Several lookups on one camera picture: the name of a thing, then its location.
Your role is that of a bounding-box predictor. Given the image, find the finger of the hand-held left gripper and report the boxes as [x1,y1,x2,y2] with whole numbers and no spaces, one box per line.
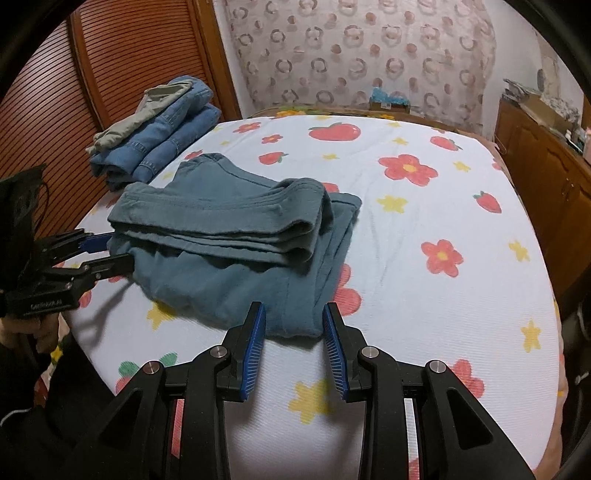
[51,252,136,283]
[41,232,115,260]

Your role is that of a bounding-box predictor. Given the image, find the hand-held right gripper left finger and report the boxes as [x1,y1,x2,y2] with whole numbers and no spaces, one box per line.
[60,302,267,480]

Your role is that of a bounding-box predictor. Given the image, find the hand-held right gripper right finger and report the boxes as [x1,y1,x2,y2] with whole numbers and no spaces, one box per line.
[322,302,539,480]

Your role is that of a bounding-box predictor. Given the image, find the teal short pants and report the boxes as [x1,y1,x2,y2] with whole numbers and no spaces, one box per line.
[107,154,363,339]

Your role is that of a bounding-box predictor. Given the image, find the person's left forearm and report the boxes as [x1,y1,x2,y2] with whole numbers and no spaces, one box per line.
[0,342,139,480]

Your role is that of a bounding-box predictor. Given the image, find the folded grey-green pants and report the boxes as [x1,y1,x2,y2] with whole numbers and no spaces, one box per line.
[85,81,193,156]

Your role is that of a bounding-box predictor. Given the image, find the person's left hand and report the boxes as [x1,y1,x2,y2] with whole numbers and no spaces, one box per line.
[0,313,63,367]

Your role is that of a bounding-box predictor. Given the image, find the white floral bed sheet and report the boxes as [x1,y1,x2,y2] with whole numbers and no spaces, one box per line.
[69,113,562,480]

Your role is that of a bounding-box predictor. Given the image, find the folded blue jeans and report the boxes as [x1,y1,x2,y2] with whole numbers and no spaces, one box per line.
[88,76,222,193]

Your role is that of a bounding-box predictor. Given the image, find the wooden slatted wardrobe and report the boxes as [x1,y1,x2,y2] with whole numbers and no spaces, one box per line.
[0,0,242,241]

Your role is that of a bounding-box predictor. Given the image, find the colourful floral blanket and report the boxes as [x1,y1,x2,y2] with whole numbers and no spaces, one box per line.
[252,104,462,136]

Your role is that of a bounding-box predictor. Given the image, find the small cardboard box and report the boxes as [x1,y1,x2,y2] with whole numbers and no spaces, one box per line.
[369,99,411,114]

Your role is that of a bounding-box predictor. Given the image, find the wooden side cabinet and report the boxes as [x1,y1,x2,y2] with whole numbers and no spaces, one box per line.
[494,98,591,296]

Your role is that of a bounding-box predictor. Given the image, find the open flat cardboard box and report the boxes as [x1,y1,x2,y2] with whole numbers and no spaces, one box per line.
[521,94,570,136]

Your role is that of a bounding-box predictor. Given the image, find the pile of papers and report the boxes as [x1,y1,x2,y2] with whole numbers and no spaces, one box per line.
[503,78,537,103]

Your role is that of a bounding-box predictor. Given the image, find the patterned fabric bag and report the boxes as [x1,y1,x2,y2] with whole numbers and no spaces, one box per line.
[545,97,583,126]

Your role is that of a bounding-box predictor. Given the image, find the cream tied window curtain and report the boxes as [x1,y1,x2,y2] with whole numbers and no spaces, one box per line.
[537,54,562,100]

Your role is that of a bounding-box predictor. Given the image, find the ring-patterned sheer curtain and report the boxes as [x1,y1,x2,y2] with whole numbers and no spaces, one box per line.
[223,0,498,136]

